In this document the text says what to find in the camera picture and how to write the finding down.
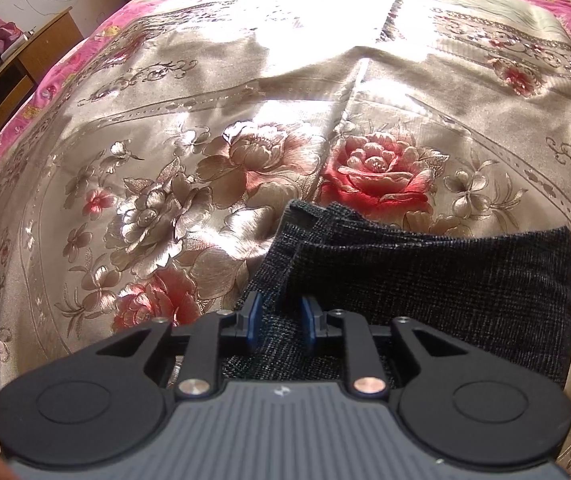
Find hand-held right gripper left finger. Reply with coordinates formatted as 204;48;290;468
94;291;265;399

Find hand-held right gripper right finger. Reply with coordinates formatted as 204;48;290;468
299;294;471;399

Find dark grey pants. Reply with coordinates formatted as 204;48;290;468
220;199;571;391

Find floral satin bedspread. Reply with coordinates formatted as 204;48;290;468
0;0;571;480

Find wooden desk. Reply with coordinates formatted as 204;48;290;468
0;6;84;181

